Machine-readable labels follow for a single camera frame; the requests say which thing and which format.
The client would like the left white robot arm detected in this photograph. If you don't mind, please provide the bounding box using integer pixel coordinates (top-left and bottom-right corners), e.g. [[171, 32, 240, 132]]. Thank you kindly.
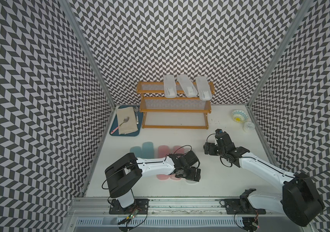
[[104, 150, 201, 209]]

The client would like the teal pencil case outer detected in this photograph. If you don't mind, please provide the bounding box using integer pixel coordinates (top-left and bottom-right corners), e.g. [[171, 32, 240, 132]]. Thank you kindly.
[[130, 146, 142, 158]]

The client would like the wooden two-tier shelf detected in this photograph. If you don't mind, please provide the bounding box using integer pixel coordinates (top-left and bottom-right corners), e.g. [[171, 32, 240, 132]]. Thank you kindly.
[[137, 81, 211, 130]]

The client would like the clear pencil case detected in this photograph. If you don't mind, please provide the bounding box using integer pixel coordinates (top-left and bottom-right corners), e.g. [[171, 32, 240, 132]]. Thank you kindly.
[[186, 179, 198, 185], [195, 76, 212, 101], [163, 75, 177, 98], [177, 74, 198, 98]]

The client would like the pink pencil case right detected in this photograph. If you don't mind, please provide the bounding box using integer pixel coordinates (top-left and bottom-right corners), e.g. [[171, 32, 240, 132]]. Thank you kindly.
[[170, 146, 184, 181]]

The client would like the pink pencil case left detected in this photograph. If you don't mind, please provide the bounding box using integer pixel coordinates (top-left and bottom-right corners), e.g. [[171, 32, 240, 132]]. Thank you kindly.
[[157, 145, 170, 181]]

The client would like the patterned bowl yellow centre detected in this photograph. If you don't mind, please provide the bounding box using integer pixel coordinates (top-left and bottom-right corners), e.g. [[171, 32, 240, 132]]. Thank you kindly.
[[232, 109, 249, 123]]

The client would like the small clear glass cup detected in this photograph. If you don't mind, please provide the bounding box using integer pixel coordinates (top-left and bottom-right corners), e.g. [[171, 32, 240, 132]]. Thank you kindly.
[[243, 121, 255, 133]]

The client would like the beige folded cloth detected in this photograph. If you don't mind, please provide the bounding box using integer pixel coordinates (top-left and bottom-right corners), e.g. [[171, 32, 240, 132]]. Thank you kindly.
[[117, 106, 138, 135]]

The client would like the pink handled spoon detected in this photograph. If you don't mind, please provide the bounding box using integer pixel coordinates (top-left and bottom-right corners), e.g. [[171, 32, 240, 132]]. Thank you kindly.
[[110, 117, 130, 134]]

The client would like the pink pencil case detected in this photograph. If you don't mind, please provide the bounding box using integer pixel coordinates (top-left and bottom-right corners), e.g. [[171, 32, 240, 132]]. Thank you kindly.
[[157, 145, 170, 181], [170, 146, 184, 181]]

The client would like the white handled spoon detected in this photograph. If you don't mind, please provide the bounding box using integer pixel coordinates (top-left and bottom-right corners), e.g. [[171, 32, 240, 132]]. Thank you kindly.
[[134, 106, 139, 125]]

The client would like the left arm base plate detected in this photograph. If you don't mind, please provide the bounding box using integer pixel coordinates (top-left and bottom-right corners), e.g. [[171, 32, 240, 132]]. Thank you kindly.
[[109, 199, 149, 215]]

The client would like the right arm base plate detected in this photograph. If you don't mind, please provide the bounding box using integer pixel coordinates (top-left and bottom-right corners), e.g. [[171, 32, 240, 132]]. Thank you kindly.
[[224, 199, 266, 215]]

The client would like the teal pencil case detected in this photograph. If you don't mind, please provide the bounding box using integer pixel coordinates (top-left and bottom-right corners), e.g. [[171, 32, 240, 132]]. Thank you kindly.
[[130, 146, 142, 158], [141, 142, 154, 159]]

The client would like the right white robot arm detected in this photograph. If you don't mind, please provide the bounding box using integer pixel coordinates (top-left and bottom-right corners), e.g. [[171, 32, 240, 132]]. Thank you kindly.
[[203, 129, 325, 227]]

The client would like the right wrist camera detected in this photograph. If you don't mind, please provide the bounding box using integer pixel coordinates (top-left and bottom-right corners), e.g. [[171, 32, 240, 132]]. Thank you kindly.
[[215, 129, 223, 135]]

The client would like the aluminium front rail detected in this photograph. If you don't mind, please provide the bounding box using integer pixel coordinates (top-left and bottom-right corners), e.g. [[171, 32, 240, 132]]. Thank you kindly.
[[61, 197, 316, 232]]

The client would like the teal pencil case inner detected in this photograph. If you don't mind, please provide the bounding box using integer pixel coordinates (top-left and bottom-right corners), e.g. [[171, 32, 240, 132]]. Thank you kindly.
[[141, 142, 154, 159]]

